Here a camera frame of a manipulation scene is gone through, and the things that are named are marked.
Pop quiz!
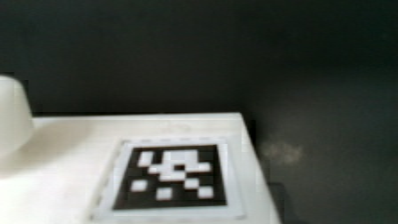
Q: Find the white front drawer box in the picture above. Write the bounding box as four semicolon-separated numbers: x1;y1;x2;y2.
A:
0;74;284;224

